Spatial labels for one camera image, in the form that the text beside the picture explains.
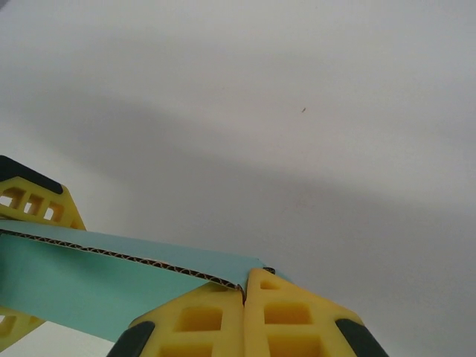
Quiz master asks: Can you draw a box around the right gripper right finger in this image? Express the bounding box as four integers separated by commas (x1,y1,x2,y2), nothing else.
242,266,390,357

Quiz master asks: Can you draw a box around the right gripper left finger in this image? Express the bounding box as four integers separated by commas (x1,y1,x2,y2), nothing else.
107,283,246,357

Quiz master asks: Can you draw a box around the teal cardboard box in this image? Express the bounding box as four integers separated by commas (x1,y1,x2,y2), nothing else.
0,218,295,345

